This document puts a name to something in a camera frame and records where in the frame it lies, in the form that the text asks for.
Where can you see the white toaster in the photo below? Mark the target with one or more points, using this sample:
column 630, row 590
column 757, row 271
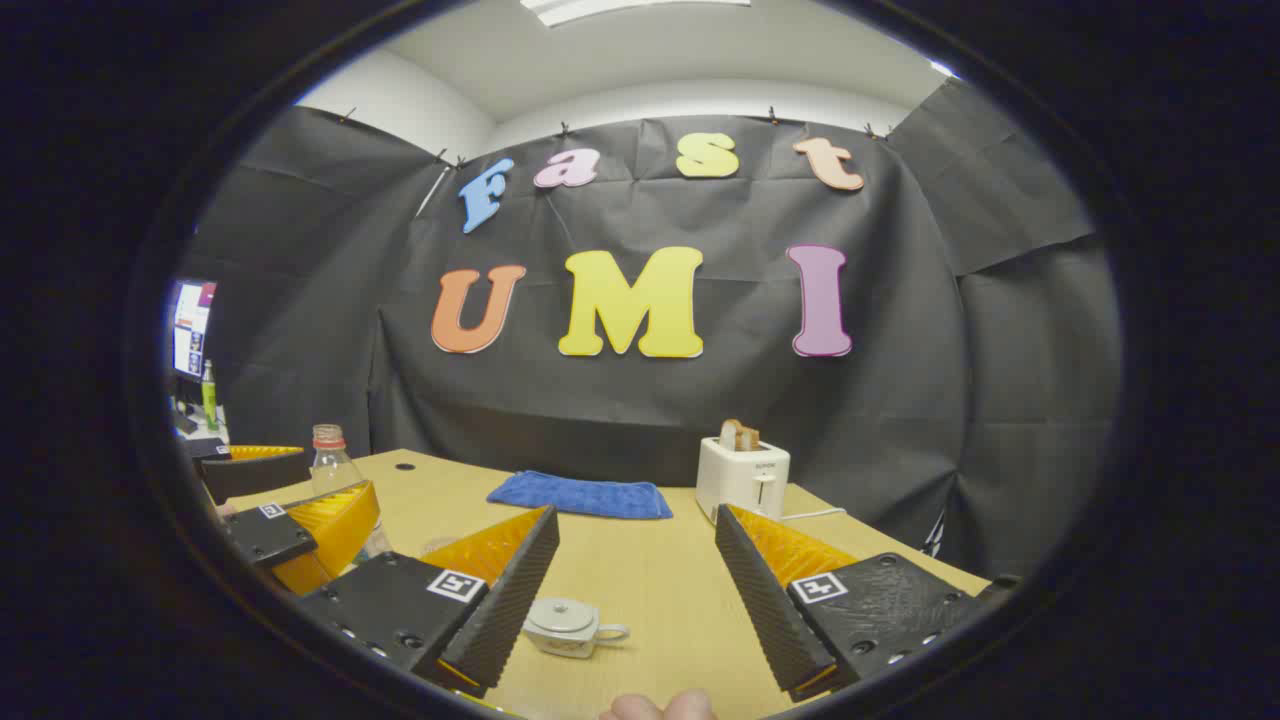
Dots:
column 740, row 480

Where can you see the computer monitor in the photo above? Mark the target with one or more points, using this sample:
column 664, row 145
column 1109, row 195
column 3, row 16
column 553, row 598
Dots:
column 192, row 325

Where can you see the black backdrop cloth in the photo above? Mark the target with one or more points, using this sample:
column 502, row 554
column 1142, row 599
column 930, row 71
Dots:
column 720, row 420

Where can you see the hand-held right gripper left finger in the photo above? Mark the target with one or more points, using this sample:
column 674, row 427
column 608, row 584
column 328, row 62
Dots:
column 510, row 610

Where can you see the white teacup lid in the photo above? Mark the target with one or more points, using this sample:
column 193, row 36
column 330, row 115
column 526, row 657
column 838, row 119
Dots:
column 562, row 615

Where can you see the ceiling light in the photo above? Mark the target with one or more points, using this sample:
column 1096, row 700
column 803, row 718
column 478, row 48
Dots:
column 600, row 8

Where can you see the bread slice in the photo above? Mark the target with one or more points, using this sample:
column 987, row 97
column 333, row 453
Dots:
column 738, row 435

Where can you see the clear plastic water bottle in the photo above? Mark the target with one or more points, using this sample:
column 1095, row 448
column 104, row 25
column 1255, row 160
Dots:
column 333, row 470

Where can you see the blue cloth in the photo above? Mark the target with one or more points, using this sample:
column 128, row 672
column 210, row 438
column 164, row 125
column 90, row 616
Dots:
column 580, row 495

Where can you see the white teacup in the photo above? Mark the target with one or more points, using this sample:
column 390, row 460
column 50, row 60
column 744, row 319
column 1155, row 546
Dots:
column 560, row 647

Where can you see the green bottle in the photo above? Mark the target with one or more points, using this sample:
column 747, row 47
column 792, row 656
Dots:
column 210, row 400

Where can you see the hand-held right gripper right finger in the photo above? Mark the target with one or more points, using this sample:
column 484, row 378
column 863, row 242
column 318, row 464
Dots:
column 760, row 610

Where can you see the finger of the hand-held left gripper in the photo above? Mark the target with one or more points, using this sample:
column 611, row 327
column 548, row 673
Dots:
column 275, row 538
column 255, row 475

